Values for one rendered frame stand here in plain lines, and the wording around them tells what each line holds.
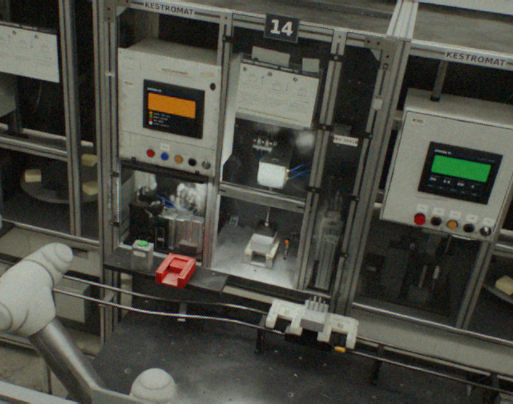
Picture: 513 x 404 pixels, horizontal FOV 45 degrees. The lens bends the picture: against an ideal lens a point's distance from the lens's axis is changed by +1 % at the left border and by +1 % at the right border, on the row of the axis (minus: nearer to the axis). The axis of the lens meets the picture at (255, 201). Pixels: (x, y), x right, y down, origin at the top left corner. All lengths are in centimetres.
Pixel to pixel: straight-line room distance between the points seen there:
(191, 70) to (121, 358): 119
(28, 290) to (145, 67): 101
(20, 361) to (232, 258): 143
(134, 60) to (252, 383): 136
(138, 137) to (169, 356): 91
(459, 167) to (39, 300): 147
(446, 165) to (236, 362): 117
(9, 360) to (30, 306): 187
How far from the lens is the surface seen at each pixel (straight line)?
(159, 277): 266
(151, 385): 218
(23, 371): 367
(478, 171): 235
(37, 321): 191
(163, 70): 245
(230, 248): 293
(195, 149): 251
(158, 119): 250
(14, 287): 188
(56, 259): 197
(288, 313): 264
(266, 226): 281
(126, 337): 277
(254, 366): 266
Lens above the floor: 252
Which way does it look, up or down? 29 degrees down
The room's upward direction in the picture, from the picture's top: 7 degrees clockwise
